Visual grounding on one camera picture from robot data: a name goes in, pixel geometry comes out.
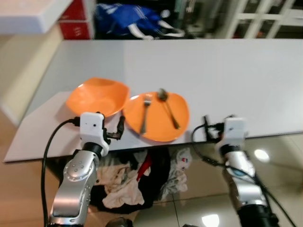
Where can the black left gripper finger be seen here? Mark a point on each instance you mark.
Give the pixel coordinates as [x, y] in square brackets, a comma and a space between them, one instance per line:
[121, 126]

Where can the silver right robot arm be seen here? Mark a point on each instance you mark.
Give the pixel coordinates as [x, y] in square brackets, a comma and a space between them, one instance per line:
[241, 179]

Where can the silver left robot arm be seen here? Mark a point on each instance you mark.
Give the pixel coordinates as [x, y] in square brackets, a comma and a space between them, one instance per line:
[78, 175]

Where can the silver metal fork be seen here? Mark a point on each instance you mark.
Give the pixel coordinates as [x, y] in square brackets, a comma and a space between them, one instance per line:
[145, 113]

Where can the orange round plate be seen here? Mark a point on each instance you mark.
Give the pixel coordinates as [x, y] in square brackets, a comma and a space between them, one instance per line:
[158, 125]

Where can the orange octagonal bowl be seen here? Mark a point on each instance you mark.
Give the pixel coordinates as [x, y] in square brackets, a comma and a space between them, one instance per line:
[97, 97]

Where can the red cloth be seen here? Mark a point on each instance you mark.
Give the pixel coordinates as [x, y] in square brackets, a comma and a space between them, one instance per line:
[144, 169]

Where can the beige crumpled cloth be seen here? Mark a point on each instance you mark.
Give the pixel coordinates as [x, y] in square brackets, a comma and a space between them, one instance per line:
[120, 184]

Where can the silver metal spoon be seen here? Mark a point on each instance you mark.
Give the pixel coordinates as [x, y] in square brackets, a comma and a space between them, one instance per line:
[168, 111]

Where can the black laundry basket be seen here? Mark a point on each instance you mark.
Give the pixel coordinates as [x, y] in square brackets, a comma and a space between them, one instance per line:
[160, 165]

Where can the white printed cloth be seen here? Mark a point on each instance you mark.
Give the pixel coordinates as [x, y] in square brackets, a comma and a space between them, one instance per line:
[179, 175]

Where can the red cardboard box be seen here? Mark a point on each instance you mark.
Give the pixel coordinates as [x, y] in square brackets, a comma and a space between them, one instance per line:
[75, 29]

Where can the white framed glass cabinet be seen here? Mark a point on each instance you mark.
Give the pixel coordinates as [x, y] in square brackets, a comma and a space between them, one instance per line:
[246, 16]

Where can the white countertop corner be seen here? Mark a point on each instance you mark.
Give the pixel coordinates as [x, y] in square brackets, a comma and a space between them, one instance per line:
[23, 14]

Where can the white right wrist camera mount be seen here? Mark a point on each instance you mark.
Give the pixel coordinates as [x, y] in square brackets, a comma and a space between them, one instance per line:
[235, 128]

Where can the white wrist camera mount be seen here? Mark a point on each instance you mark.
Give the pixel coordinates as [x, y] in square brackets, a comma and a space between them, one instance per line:
[92, 126]
[235, 128]

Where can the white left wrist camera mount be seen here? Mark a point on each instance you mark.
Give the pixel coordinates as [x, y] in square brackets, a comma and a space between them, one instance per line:
[92, 126]

